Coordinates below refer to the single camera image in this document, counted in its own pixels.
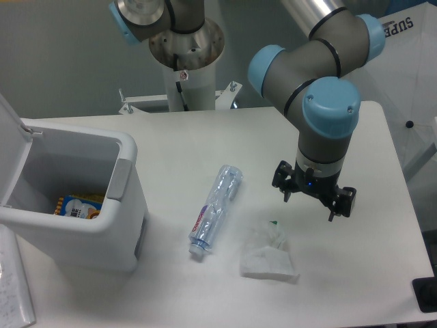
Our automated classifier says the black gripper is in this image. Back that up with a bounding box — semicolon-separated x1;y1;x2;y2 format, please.
272;161;356;221

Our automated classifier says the white plastic wrapper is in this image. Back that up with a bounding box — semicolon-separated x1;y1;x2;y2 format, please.
240;221;298;282

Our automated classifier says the crushed clear plastic bottle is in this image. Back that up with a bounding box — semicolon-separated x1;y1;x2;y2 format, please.
188;165;243;260

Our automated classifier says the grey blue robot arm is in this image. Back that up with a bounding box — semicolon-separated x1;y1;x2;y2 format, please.
109;1;385;217

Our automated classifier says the white trash can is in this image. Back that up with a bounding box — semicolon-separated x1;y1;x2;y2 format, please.
1;100;148;272

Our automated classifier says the white umbrella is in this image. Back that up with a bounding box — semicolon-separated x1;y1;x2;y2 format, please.
352;2;436;180

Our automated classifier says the black device at edge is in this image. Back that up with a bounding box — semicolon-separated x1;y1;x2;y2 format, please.
412;277;436;313

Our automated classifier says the blue snack package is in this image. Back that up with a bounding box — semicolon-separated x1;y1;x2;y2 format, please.
54;194;104;219

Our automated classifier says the white metal mounting bracket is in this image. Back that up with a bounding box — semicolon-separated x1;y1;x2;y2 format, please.
118;81;243;115

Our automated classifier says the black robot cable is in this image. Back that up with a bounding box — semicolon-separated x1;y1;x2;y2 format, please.
171;53;189;112

